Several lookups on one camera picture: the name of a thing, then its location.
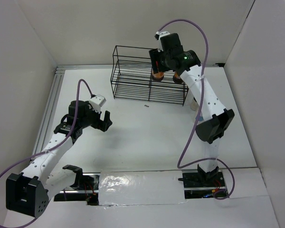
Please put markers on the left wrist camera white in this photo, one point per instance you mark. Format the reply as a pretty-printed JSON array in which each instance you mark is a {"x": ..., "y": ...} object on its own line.
[{"x": 96, "y": 102}]

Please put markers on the black cap spice bottle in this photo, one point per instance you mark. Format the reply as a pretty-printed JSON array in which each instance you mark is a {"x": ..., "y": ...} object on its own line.
[{"x": 194, "y": 105}]

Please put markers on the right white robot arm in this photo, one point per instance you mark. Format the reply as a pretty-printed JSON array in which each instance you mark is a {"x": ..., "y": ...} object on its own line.
[{"x": 212, "y": 116}]

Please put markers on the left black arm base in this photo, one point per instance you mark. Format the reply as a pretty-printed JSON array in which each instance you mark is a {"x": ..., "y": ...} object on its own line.
[{"x": 85, "y": 188}]

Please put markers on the red lid sauce jar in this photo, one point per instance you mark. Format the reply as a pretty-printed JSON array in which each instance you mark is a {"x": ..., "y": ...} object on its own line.
[
  {"x": 177, "y": 79},
  {"x": 157, "y": 77}
]

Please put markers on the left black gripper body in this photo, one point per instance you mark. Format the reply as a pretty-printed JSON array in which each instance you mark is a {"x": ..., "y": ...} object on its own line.
[{"x": 93, "y": 117}]

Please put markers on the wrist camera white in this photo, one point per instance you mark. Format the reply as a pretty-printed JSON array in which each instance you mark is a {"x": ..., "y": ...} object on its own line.
[
  {"x": 96, "y": 102},
  {"x": 159, "y": 34}
]

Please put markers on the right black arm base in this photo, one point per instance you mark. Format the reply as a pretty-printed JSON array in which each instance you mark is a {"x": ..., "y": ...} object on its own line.
[{"x": 200, "y": 184}]

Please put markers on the silver lid blue label jar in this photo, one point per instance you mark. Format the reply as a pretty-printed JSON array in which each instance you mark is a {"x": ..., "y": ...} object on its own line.
[{"x": 199, "y": 117}]

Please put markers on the reflective foil sheet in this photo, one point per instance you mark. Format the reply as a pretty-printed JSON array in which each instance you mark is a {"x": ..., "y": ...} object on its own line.
[{"x": 140, "y": 188}]

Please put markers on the black wire rack shelf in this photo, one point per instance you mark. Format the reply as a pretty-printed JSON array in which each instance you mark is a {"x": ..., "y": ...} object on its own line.
[{"x": 131, "y": 78}]

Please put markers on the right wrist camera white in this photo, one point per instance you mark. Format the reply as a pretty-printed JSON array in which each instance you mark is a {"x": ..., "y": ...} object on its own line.
[{"x": 159, "y": 34}]

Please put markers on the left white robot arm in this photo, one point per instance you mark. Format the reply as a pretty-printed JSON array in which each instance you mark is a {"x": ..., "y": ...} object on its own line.
[{"x": 30, "y": 191}]

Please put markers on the aluminium extrusion frame rail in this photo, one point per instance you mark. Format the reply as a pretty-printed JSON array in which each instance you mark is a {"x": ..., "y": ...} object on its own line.
[{"x": 140, "y": 139}]

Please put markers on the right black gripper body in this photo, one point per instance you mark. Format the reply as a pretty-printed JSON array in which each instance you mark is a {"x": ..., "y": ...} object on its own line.
[{"x": 165, "y": 57}]

